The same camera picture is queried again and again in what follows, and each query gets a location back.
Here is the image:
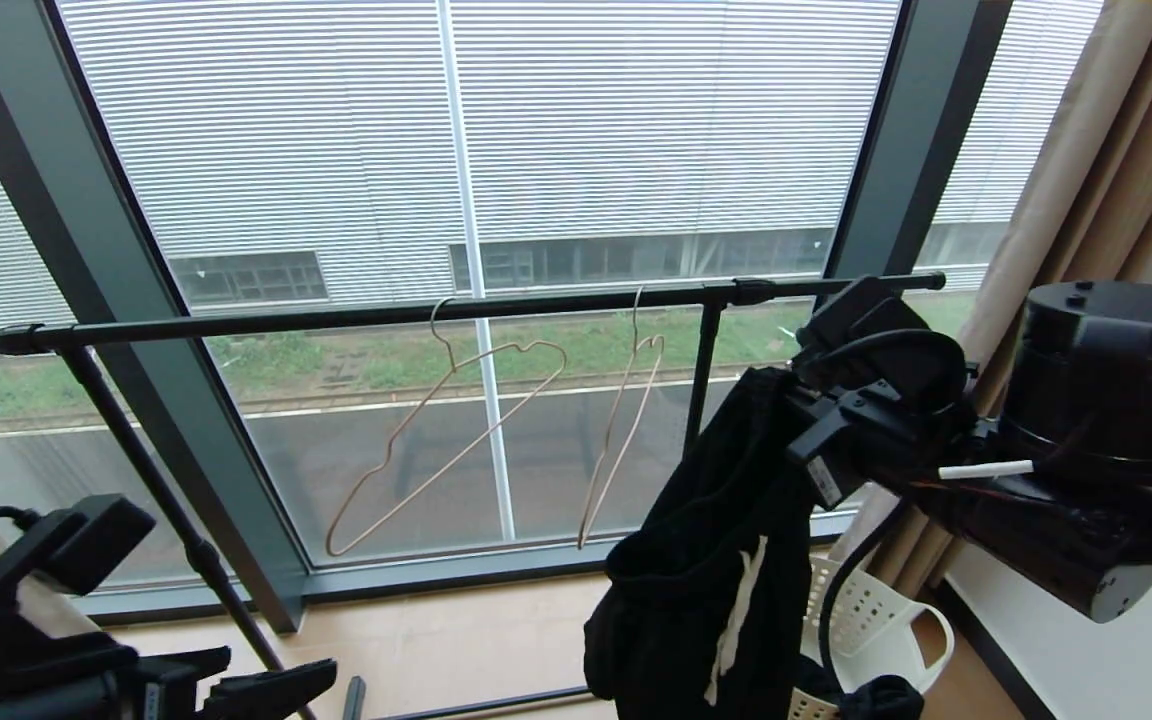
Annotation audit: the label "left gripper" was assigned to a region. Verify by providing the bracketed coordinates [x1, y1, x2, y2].
[0, 640, 339, 720]

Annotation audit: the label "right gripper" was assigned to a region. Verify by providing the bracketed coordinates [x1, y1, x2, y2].
[784, 380, 977, 513]

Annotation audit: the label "black shorts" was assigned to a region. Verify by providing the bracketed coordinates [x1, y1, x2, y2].
[584, 365, 827, 720]

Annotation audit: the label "pink clothes hanger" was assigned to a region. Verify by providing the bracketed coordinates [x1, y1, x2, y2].
[576, 287, 667, 551]
[324, 295, 569, 558]

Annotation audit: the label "white laundry basket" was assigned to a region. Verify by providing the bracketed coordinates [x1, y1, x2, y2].
[791, 555, 955, 720]

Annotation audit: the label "black clothes rack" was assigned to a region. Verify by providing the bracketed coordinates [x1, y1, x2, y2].
[0, 270, 947, 720]

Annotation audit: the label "beige curtain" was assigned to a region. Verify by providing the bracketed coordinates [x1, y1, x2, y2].
[0, 465, 102, 646]
[831, 0, 1152, 601]

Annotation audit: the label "window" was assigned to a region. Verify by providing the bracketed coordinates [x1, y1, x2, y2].
[0, 0, 1107, 636]

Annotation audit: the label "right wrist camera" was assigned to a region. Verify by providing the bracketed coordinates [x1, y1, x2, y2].
[794, 275, 937, 393]

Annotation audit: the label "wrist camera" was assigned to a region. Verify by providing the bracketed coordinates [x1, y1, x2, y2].
[0, 495, 157, 651]
[794, 275, 937, 393]

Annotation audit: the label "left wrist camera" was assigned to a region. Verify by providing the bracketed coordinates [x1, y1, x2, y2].
[0, 495, 157, 651]

